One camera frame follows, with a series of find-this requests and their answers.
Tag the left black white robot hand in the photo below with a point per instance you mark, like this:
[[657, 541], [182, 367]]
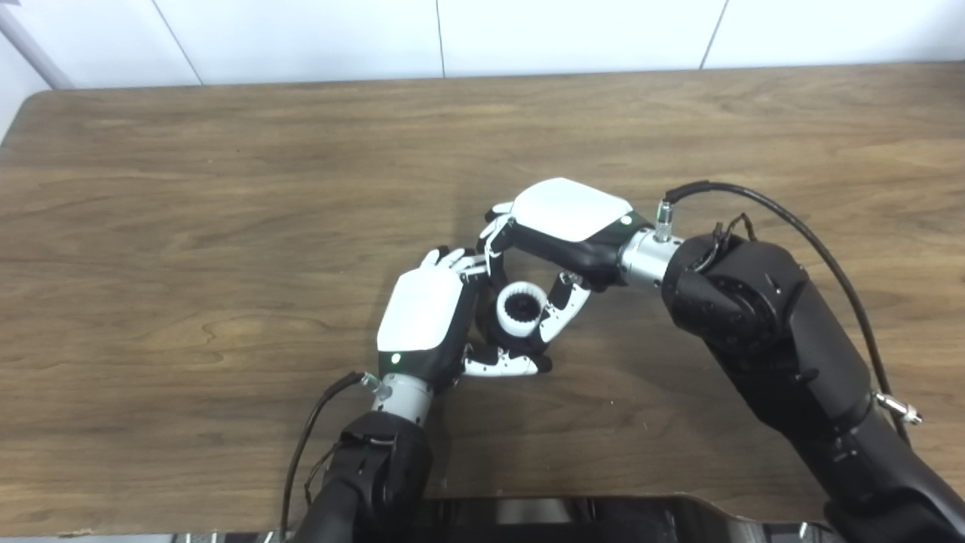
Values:
[[422, 313]]

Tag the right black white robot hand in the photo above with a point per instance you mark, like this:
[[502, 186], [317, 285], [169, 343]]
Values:
[[569, 211]]

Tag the round black plastic part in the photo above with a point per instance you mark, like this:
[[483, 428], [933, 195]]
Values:
[[520, 308]]

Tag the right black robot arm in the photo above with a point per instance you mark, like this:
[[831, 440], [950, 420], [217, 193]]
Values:
[[784, 339]]

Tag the black robot torso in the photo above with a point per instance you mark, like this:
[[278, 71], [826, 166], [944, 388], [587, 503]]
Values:
[[603, 520]]

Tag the grey wall corner post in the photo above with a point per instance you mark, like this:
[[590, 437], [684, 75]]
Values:
[[34, 49]]

